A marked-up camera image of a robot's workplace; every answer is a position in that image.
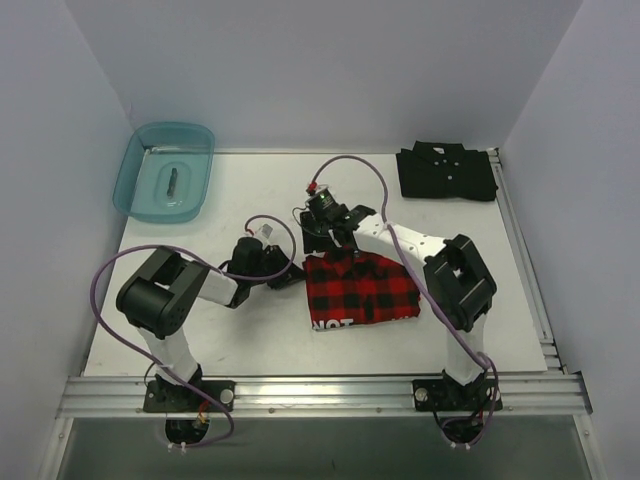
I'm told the red black plaid shirt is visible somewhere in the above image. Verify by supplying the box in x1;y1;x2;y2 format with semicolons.
303;249;421;331

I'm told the black button shirt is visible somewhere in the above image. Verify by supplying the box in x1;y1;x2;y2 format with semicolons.
396;141;498;202

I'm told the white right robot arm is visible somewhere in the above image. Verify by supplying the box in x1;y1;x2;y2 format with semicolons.
300;188;497;409

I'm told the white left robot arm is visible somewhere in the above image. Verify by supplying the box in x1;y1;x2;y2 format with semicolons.
116;237;305;411

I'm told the dark object in basin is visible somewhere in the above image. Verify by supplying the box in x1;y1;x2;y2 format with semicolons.
166;168;179;198

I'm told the teal plastic basin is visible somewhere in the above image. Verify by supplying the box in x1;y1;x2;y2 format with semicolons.
112;122;215;224

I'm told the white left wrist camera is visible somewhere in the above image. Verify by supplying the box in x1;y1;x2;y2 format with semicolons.
245;224;273;242

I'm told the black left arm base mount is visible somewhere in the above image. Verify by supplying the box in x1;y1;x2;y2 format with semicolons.
142;379;236;413

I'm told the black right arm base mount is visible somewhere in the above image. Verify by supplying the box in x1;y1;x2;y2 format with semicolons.
412;374;497;414

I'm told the aluminium right side rail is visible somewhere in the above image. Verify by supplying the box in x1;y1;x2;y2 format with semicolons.
487;148;567;374

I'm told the aluminium rail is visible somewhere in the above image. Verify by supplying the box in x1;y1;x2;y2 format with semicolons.
57;372;591;419
487;148;567;374

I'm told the aluminium front rail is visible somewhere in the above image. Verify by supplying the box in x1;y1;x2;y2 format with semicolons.
57;372;591;419

